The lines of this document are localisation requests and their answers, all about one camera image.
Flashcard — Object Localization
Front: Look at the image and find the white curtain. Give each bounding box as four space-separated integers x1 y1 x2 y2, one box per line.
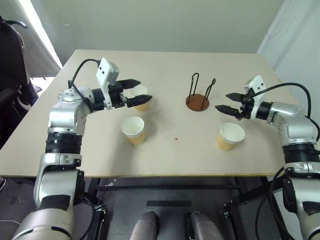
256 0 320 85
13 0 64 79

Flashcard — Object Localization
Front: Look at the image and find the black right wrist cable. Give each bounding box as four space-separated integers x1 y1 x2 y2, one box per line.
248 82 320 141

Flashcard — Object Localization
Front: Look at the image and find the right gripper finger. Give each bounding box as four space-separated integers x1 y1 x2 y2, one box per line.
214 104 242 119
225 92 248 103

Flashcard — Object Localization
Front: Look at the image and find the brown wire cup holder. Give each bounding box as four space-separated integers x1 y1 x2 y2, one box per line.
185 72 217 112

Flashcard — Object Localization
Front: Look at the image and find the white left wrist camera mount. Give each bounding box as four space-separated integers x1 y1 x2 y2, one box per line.
96 57 121 111

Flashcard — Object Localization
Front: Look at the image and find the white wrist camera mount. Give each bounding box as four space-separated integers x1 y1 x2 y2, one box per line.
96 57 121 111
244 74 266 120

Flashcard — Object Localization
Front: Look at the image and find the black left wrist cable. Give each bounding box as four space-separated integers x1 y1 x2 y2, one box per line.
67 58 102 107

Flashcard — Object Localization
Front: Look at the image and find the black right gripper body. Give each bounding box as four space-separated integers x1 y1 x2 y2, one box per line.
238 89 256 122

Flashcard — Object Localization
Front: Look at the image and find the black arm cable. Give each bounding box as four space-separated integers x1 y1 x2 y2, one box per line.
79 191 102 240
256 166 287 240

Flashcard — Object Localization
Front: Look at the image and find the black chair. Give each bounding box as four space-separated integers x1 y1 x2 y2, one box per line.
0 16 43 149

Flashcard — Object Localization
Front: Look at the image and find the black left upper arm cable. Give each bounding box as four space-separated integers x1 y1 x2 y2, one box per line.
79 191 102 240

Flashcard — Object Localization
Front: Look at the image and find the black table frame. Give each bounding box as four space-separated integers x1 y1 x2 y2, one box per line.
83 176 277 240

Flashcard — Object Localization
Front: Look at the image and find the yellow paper cup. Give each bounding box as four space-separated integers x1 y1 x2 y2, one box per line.
215 122 246 153
127 85 152 112
120 116 146 147

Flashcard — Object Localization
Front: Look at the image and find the dark rounded shape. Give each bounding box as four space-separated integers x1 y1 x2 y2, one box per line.
130 210 161 240
184 211 221 240

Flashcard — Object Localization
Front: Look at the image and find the black right upper arm cable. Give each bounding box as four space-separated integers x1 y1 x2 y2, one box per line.
256 166 287 240

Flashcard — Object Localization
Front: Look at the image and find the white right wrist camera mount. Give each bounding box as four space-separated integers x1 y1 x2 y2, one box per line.
244 74 266 120

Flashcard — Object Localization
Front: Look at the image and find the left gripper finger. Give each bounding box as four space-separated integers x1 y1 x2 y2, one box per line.
117 78 142 89
126 94 154 108

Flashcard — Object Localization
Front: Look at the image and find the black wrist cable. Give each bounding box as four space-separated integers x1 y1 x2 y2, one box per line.
248 82 320 141
67 58 102 107

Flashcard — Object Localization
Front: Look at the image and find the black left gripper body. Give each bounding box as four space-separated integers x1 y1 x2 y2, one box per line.
107 82 130 110

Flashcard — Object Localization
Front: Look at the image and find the black tape strip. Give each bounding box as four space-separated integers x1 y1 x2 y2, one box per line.
146 200 192 208

